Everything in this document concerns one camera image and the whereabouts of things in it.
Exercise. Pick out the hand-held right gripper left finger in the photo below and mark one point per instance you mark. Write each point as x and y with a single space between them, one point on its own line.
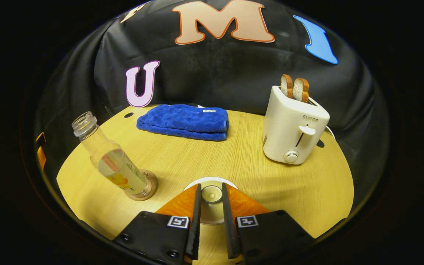
196 228

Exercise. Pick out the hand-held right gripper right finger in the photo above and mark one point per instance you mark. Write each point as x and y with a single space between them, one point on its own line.
230 235

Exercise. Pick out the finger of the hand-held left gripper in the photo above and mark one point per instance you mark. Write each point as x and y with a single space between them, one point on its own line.
42 158

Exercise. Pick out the round cork coaster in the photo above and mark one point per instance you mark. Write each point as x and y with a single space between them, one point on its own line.
152 186

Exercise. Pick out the clear plastic water bottle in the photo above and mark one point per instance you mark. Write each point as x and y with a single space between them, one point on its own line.
116 165

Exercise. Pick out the blue folded towel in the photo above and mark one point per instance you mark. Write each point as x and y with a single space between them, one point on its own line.
186 121

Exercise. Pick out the cream white toaster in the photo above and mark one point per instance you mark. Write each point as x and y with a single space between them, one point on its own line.
289 125

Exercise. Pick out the black backdrop cloth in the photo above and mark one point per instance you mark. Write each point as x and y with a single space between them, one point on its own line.
219 73

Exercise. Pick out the toasted bread slice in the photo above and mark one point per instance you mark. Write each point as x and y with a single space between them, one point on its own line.
301 90
287 86

